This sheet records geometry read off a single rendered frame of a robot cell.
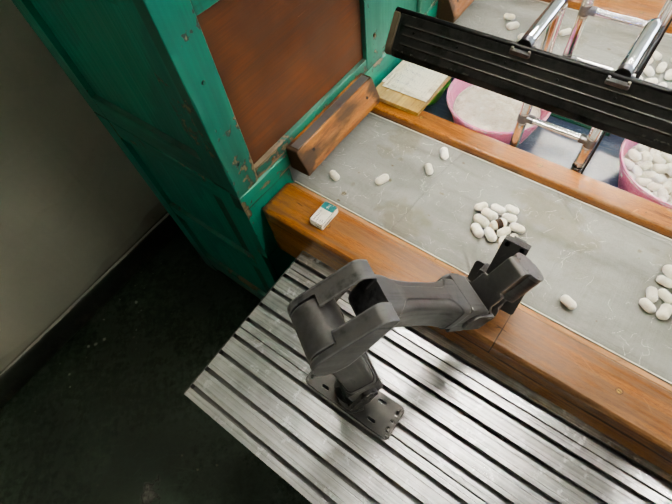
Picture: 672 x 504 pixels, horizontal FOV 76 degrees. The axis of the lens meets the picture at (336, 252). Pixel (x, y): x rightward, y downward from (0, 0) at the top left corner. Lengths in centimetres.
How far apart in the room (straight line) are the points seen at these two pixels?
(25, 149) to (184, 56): 94
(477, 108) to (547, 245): 45
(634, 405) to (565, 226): 38
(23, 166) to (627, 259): 163
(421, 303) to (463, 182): 56
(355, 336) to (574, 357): 50
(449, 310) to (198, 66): 54
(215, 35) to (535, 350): 78
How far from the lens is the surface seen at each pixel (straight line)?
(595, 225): 109
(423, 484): 90
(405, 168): 110
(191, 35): 77
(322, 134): 105
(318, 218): 97
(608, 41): 157
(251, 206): 102
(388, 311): 50
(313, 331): 52
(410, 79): 128
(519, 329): 89
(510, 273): 71
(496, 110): 127
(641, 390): 93
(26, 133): 161
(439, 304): 60
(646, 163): 124
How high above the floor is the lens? 157
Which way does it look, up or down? 59 degrees down
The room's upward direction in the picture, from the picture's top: 12 degrees counter-clockwise
